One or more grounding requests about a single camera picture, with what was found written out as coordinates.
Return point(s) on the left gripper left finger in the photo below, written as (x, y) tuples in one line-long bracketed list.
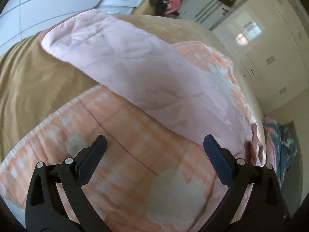
[(44, 208)]

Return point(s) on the white curved desk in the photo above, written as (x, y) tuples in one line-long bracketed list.
[(21, 15)]

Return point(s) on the pink quilted jacket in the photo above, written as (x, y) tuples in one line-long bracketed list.
[(188, 87)]

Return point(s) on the orange plaid bear blanket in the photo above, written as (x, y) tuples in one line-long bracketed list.
[(169, 194)]

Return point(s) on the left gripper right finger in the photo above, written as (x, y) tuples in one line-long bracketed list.
[(253, 201)]

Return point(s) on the teal and pink duvet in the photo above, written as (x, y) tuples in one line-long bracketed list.
[(281, 148)]

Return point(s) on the bed with tan sheet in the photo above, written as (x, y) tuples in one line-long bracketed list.
[(35, 84)]

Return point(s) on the white glossy wardrobe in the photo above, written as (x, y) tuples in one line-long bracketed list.
[(267, 40)]

